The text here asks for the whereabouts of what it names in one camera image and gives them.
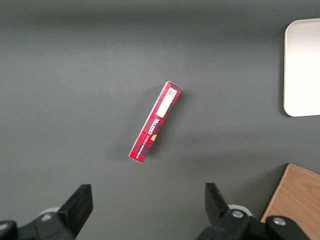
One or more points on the wooden drawer cabinet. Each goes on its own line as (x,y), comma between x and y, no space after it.
(297,195)

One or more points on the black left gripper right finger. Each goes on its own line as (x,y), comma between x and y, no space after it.
(220,217)

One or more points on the red tartan cookie box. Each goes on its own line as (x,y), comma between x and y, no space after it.
(156,122)

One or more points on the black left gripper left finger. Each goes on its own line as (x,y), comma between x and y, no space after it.
(75,212)

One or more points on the white plastic tray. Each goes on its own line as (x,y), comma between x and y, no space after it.
(302,70)

